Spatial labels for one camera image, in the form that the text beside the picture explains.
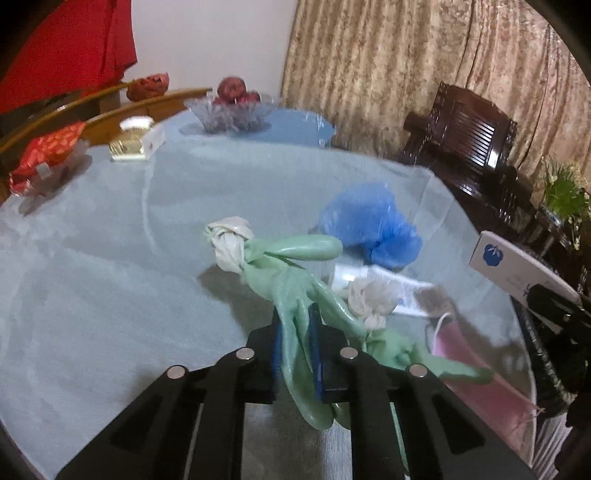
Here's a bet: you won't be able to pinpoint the red cloth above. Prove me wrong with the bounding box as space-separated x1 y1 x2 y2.
0 0 139 116

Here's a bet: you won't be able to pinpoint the person's striped trouser leg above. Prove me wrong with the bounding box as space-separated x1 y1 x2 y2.
533 411 591 480

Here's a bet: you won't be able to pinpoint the dark wooden side table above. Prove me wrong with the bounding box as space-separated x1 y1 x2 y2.
522 205 583 261

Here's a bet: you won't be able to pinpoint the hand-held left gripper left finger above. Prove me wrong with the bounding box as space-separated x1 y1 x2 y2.
55 318 283 480

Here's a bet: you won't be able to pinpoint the pink face mask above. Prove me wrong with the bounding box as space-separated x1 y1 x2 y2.
429 314 539 444

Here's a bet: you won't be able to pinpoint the red snack packet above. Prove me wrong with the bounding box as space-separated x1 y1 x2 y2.
9 121 86 195

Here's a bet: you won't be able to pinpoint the beige patterned curtain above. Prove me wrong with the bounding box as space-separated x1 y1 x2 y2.
279 0 591 185

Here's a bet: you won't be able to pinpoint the white box with blue flower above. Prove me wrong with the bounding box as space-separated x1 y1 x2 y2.
468 231 585 308

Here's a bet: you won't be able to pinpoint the blue plastic bag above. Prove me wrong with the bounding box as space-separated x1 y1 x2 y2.
318 182 423 271

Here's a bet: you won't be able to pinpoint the red plastic bag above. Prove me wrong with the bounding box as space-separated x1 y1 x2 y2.
126 71 170 102

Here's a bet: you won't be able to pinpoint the potted flowering plant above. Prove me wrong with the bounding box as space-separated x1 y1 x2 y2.
538 159 591 250

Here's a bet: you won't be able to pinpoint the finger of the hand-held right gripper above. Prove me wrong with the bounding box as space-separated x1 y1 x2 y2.
527 284 591 333

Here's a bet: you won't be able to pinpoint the green rubber glove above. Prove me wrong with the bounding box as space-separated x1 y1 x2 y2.
342 277 492 386
205 217 345 430

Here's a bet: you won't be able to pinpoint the dark wooden armchair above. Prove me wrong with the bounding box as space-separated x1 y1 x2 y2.
397 82 536 232

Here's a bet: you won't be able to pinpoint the large red apple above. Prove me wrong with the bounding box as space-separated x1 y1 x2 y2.
217 76 248 103

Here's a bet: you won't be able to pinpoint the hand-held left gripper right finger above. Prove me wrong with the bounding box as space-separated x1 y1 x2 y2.
308 304 536 480

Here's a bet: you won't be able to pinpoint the white and gold tissue box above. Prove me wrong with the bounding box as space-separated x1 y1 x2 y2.
108 116 166 162

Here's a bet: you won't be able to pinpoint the glass dish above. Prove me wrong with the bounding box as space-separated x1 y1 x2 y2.
14 138 93 215

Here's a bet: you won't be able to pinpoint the glass fruit bowl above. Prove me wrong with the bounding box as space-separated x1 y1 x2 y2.
185 92 278 134

